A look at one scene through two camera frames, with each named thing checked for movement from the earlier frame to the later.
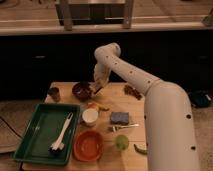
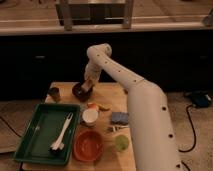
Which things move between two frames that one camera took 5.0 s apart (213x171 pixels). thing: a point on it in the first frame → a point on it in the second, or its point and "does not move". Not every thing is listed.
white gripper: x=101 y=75 → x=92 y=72
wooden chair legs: x=95 y=12 does not move
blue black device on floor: x=200 y=98 does not move
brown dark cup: x=54 y=93 does not move
